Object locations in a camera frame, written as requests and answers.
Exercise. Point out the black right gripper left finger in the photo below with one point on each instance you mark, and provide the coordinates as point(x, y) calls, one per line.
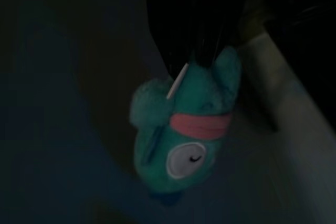
point(178, 19)

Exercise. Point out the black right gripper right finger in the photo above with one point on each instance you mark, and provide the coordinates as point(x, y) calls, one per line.
point(225, 6)

